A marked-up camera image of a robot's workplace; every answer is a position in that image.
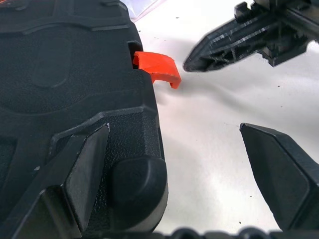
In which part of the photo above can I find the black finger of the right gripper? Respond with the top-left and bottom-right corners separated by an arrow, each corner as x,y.
189,1 -> 281,59
183,37 -> 309,73

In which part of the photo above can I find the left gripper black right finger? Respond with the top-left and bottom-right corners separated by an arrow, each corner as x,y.
239,122 -> 319,232

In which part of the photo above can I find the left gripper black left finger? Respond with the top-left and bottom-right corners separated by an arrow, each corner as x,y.
0,124 -> 111,239

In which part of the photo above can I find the black plastic tool case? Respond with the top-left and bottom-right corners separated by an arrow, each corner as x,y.
0,0 -> 169,239

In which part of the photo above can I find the orange case latch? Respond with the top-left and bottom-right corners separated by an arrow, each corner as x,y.
132,51 -> 182,90

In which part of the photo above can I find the clear plastic bag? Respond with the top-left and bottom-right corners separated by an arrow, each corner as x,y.
131,0 -> 161,21

